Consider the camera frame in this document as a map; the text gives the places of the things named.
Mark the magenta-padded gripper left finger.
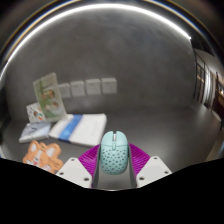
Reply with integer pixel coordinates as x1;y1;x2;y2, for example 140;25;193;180
55;143;102;190

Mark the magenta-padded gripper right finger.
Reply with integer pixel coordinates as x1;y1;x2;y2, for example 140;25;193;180
127;143;173;189

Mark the mint green perforated computer mouse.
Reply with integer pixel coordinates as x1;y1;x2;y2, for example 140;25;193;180
99;130;130;176

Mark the orange corgi-shaped mouse pad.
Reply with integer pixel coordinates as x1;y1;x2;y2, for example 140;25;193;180
22;140;64;174

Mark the white book with blue band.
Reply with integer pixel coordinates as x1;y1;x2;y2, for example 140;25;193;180
48;113;108;148

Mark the white card with colourful stickers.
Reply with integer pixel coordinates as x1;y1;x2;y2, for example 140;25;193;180
25;101;46;124

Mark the green menu in acrylic stand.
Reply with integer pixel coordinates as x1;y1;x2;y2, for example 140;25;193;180
32;72;68;123

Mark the black-framed glass door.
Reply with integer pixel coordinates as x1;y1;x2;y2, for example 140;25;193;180
192;48;224;114

